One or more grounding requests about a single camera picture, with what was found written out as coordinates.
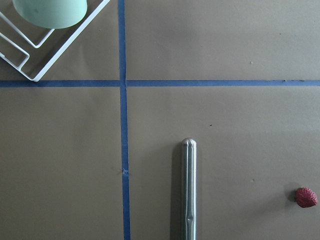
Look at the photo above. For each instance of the mint green cup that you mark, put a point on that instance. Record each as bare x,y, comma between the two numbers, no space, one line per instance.
52,14

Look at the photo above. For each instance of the red strawberry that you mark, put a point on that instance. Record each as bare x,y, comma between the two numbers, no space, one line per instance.
305,197

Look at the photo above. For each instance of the steel muddler with black tip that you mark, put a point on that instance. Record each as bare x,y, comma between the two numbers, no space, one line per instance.
189,189

